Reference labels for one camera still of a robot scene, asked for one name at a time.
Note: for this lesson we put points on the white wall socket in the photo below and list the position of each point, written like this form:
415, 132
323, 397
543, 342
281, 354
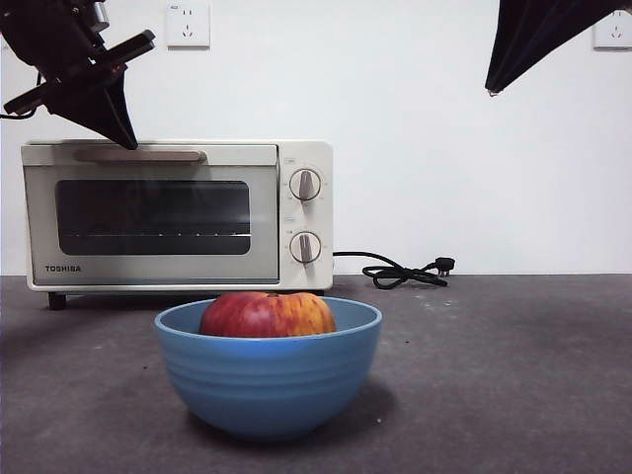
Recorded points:
614, 38
187, 30

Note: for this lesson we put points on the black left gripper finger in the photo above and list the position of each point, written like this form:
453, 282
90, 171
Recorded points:
94, 111
121, 106

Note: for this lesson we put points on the cream oven knob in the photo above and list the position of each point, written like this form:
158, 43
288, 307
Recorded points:
305, 186
304, 248

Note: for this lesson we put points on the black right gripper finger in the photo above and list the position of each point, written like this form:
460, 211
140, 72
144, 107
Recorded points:
568, 24
511, 44

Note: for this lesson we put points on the red yellow apple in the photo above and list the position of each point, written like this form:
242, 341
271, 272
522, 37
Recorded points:
266, 316

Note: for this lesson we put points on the blue bowl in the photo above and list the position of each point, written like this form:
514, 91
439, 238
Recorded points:
266, 390

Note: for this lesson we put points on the cream Toshiba toaster oven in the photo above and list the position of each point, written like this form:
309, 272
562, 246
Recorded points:
306, 218

